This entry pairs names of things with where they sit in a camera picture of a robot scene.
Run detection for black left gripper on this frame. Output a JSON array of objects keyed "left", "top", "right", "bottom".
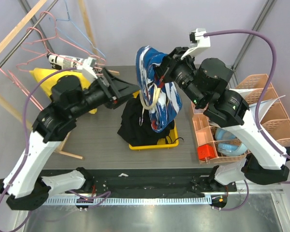
[{"left": 69, "top": 68, "right": 140, "bottom": 120}]

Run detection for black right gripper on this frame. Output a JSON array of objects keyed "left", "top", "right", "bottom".
[{"left": 150, "top": 47, "right": 206, "bottom": 108}]

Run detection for cream plastic hanger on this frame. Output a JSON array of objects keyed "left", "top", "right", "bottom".
[{"left": 139, "top": 84, "right": 161, "bottom": 126}]

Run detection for blue white patterned garment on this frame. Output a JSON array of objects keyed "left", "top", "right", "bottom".
[{"left": 135, "top": 46, "right": 182, "bottom": 132}]

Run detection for black trousers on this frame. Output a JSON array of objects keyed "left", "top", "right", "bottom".
[{"left": 117, "top": 96, "right": 174, "bottom": 146}]

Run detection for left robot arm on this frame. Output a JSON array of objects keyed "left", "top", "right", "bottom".
[{"left": 0, "top": 69, "right": 139, "bottom": 211}]

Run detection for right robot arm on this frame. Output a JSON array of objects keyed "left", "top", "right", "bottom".
[{"left": 153, "top": 47, "right": 290, "bottom": 191}]

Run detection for newspaper print trousers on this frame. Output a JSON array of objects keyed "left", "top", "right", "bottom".
[{"left": 46, "top": 53, "right": 97, "bottom": 70}]

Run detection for peach compartment desk organizer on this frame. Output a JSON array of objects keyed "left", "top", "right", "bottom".
[{"left": 190, "top": 103, "right": 249, "bottom": 164}]

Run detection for yellow plastic tray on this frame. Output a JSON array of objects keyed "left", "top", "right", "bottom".
[{"left": 128, "top": 121, "right": 184, "bottom": 151}]

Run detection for yellow garment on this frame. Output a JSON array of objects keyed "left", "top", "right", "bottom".
[{"left": 28, "top": 67, "right": 98, "bottom": 115}]

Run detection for orange cube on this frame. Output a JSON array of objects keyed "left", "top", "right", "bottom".
[{"left": 197, "top": 144, "right": 217, "bottom": 162}]

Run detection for white papers in rack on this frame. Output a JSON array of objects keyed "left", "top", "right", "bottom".
[{"left": 232, "top": 87, "right": 288, "bottom": 125}]

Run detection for light blue headphones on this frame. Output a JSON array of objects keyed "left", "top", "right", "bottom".
[{"left": 215, "top": 128, "right": 248, "bottom": 157}]

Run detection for peach file rack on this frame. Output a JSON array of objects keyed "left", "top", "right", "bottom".
[{"left": 236, "top": 74, "right": 290, "bottom": 146}]

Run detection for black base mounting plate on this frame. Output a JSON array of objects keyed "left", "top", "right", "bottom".
[{"left": 71, "top": 168, "right": 237, "bottom": 199}]

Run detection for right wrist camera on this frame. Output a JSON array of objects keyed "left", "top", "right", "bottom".
[{"left": 180, "top": 28, "right": 211, "bottom": 60}]

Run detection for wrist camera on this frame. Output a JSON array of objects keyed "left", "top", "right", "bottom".
[
  {"left": 81, "top": 57, "right": 103, "bottom": 83},
  {"left": 180, "top": 28, "right": 211, "bottom": 60}
]

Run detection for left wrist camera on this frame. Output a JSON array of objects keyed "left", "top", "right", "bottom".
[{"left": 81, "top": 57, "right": 103, "bottom": 83}]

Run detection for empty pink wire hanger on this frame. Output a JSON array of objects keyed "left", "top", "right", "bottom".
[{"left": 23, "top": 12, "right": 91, "bottom": 58}]

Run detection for pink wire hanger with newsprint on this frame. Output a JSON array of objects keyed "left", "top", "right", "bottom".
[{"left": 15, "top": 27, "right": 107, "bottom": 72}]

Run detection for wooden clothes rack frame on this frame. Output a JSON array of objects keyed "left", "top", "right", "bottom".
[{"left": 0, "top": 0, "right": 121, "bottom": 160}]

